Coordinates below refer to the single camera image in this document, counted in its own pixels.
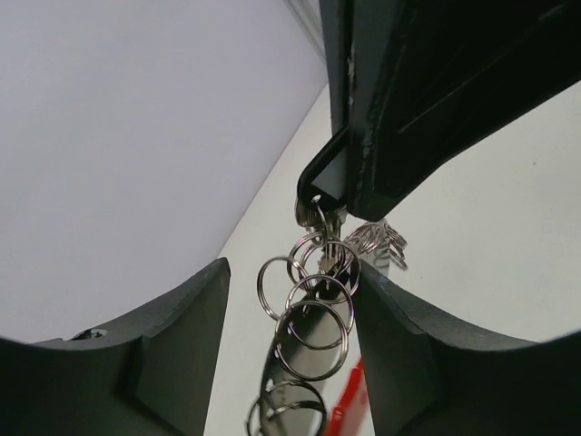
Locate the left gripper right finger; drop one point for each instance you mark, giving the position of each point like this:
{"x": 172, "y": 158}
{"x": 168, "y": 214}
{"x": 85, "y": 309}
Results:
{"x": 431, "y": 373}

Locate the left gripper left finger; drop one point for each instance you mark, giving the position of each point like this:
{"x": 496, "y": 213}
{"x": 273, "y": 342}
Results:
{"x": 148, "y": 372}

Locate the red handled key organizer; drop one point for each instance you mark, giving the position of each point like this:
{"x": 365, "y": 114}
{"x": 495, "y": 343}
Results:
{"x": 314, "y": 316}

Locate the black key tag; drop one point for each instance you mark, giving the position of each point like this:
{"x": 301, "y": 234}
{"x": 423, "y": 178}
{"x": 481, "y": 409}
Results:
{"x": 323, "y": 182}

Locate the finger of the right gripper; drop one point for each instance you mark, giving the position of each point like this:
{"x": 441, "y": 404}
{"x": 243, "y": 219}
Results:
{"x": 433, "y": 78}
{"x": 337, "y": 20}

